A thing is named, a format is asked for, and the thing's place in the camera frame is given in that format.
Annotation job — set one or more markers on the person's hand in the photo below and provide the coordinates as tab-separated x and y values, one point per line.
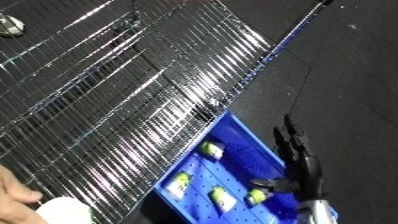
15	200

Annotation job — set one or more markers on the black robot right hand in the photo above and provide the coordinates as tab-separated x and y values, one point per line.
305	166

